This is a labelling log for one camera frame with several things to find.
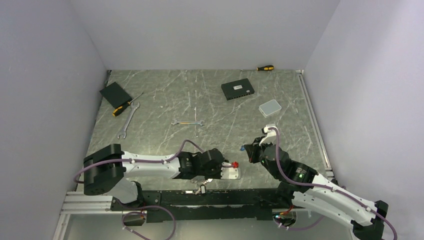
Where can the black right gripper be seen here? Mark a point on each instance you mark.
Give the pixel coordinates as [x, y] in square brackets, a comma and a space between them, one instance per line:
[252, 149]

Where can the black key fob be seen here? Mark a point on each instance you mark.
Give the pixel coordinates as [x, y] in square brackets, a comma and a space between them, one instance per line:
[201, 190]

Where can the large metal keyring with chain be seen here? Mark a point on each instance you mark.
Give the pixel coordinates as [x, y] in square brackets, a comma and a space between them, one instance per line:
[201, 180]

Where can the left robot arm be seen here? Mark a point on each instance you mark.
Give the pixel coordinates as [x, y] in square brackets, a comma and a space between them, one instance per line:
[108, 170]

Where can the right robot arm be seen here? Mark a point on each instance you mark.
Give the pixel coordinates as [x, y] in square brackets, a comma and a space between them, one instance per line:
[302, 186]

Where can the white plastic box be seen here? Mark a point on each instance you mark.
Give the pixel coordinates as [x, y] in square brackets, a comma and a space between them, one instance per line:
[269, 108]

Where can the small silver wrench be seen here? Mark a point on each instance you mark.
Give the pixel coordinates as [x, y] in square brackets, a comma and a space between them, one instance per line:
[178, 122]

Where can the large silver wrench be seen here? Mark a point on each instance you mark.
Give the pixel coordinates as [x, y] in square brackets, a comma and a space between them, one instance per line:
[122, 134]

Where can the orange black screwdriver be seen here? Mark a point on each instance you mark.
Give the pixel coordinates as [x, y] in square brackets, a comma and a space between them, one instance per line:
[121, 108]

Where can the black flat box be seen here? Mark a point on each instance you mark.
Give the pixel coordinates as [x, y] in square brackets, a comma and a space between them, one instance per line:
[115, 95]

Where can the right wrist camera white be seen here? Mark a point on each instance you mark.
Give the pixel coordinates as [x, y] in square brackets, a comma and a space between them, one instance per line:
[269, 135]

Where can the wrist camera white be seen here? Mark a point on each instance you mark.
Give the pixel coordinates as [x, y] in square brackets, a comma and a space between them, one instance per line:
[269, 135]
[230, 171]

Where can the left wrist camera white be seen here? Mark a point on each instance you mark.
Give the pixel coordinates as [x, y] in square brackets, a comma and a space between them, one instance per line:
[230, 171]

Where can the black network switch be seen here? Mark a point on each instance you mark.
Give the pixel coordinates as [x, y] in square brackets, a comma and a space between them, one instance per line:
[237, 89]

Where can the orange screwdriver at wall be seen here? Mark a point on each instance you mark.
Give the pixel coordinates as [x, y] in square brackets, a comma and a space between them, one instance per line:
[266, 68]

